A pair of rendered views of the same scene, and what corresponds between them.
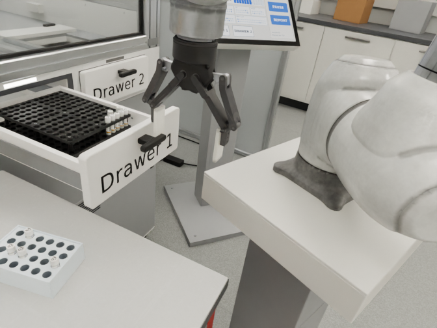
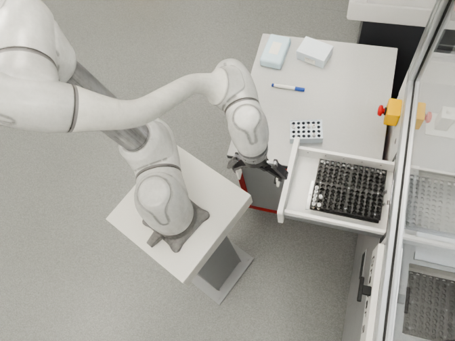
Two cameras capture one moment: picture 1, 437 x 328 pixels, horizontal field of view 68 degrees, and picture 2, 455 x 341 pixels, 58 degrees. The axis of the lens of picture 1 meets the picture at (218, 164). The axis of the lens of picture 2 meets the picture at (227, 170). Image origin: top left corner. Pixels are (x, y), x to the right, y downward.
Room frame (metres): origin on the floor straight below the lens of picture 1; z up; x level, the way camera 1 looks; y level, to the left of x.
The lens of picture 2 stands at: (1.12, 0.08, 2.22)
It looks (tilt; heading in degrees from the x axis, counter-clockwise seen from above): 65 degrees down; 191
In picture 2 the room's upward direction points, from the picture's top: 20 degrees counter-clockwise
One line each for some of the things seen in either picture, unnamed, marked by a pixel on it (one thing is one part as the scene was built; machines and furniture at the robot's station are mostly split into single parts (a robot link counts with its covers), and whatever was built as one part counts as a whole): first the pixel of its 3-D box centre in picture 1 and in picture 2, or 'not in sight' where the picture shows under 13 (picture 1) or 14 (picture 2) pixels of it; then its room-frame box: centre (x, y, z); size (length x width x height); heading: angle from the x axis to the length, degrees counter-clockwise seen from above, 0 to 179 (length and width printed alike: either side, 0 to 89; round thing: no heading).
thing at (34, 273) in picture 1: (34, 259); (305, 131); (0.34, 0.27, 0.78); 0.12 x 0.08 x 0.04; 80
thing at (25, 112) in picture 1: (66, 125); (347, 191); (0.65, 0.35, 0.87); 0.22 x 0.18 x 0.06; 68
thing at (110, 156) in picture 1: (138, 150); (288, 179); (0.57, 0.17, 0.87); 0.29 x 0.02 x 0.11; 158
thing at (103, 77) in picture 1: (118, 80); (372, 293); (0.98, 0.35, 0.87); 0.29 x 0.02 x 0.11; 158
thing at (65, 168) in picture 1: (64, 126); (350, 192); (0.65, 0.36, 0.86); 0.40 x 0.26 x 0.06; 68
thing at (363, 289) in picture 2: (125, 72); (364, 289); (0.97, 0.32, 0.91); 0.07 x 0.04 x 0.01; 158
